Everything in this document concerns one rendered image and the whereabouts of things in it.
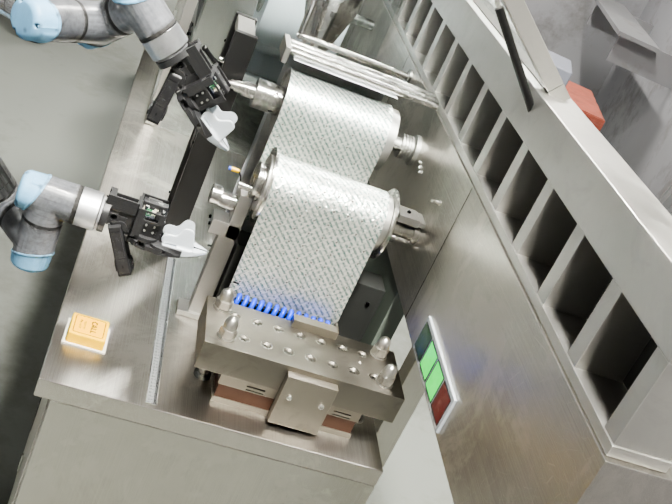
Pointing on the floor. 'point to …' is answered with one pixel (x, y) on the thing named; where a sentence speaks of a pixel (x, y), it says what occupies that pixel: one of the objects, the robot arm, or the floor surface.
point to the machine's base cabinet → (156, 467)
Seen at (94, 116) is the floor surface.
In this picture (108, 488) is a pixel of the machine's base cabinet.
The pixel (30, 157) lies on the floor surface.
